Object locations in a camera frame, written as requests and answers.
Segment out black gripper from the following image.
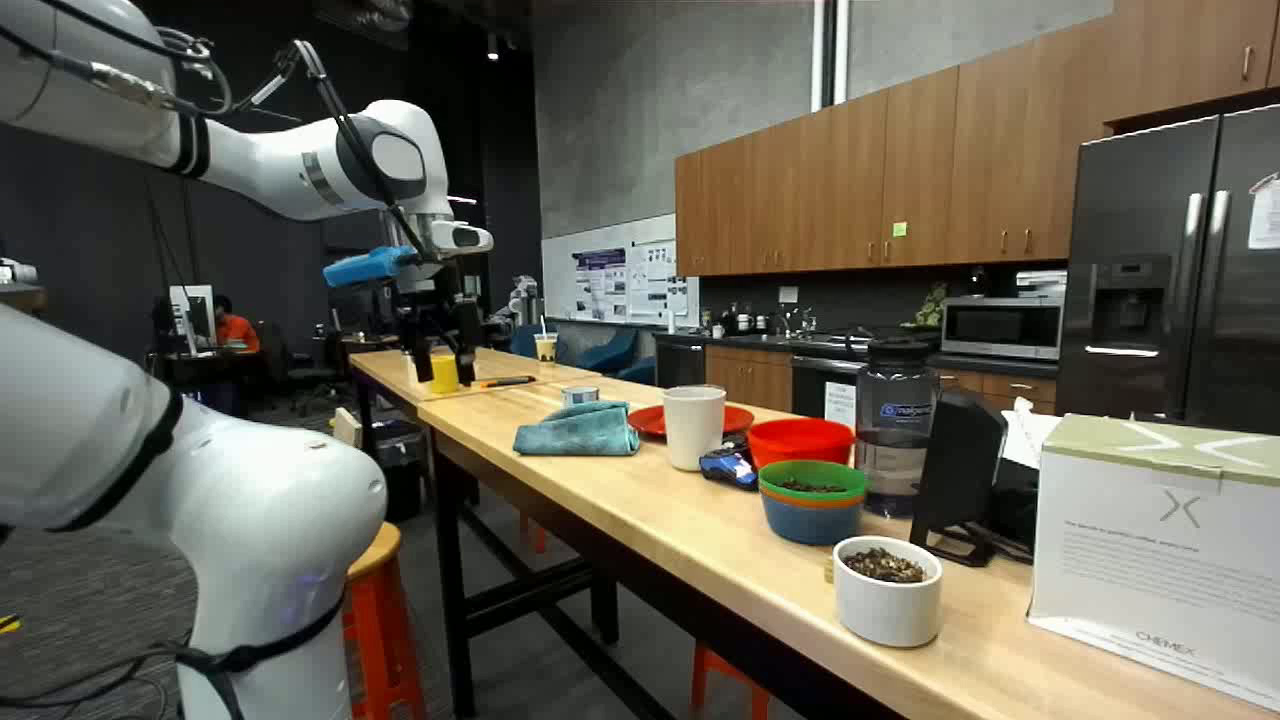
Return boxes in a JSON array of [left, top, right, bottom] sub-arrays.
[[390, 256, 487, 393]]

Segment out teal towel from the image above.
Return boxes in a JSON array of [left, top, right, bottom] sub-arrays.
[[512, 400, 646, 459]]

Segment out tall white cup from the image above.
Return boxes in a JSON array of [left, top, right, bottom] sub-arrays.
[[660, 386, 732, 473]]

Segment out yellow mug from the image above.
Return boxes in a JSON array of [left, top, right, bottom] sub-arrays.
[[430, 348, 465, 400]]

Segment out wooden table with black legs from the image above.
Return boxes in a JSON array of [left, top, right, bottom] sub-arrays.
[[418, 376, 1280, 720], [350, 346, 597, 411]]

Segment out blue chair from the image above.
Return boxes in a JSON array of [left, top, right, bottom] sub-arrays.
[[573, 327, 660, 386]]

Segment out person in orange shirt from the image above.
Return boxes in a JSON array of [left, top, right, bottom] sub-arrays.
[[212, 292, 266, 361]]

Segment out red plate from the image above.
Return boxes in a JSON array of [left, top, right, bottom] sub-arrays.
[[627, 400, 762, 445]]

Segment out white framed monitor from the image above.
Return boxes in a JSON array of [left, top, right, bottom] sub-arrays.
[[163, 280, 222, 361]]

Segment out orange stool with wooden seat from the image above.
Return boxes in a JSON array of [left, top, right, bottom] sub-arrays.
[[341, 522, 434, 720]]

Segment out blue and black mouse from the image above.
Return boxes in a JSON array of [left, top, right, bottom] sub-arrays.
[[696, 445, 762, 491]]

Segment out wooden lower cabinets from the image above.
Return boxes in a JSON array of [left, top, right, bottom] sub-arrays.
[[700, 339, 1066, 416]]

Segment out wooden cabinets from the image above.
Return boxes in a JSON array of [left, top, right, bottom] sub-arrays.
[[700, 339, 1066, 416], [674, 0, 1280, 280]]

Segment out red bowl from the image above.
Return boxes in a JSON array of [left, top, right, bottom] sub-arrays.
[[746, 416, 859, 473]]

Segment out black oven with paper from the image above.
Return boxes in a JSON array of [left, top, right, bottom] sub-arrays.
[[790, 351, 872, 434]]

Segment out green bowl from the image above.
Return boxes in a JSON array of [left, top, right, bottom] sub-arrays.
[[758, 459, 872, 511]]

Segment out blue bowl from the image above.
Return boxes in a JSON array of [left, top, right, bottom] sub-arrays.
[[762, 491, 868, 550]]

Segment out orange metal stool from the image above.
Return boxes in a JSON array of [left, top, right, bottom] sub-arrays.
[[687, 643, 777, 720]]

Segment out green potted plant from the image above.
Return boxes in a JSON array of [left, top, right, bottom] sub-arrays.
[[907, 280, 953, 331]]

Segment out white bowl with dark contents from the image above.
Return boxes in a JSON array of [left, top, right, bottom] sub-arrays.
[[833, 531, 948, 651]]

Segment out black upright device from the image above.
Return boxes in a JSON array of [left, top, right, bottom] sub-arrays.
[[907, 393, 1014, 568]]

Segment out wooden upper cabinets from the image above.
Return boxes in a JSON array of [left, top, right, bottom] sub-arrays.
[[674, 0, 1280, 280]]

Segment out silver microwave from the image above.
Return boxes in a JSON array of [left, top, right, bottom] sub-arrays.
[[937, 292, 1070, 365]]

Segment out white crumpled paper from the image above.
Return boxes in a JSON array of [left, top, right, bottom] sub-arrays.
[[999, 397, 1066, 473]]

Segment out black refrigerator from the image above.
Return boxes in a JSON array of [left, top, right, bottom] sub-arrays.
[[1056, 101, 1280, 435]]

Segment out white cardboard box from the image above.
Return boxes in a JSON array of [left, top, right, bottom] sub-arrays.
[[1028, 411, 1280, 718]]

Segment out white paper on refrigerator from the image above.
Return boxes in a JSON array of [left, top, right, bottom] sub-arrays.
[[1245, 171, 1280, 251]]

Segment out white wall poster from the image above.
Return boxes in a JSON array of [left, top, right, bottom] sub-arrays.
[[540, 213, 706, 336]]

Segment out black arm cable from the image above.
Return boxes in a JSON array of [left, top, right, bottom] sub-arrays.
[[0, 0, 452, 263]]

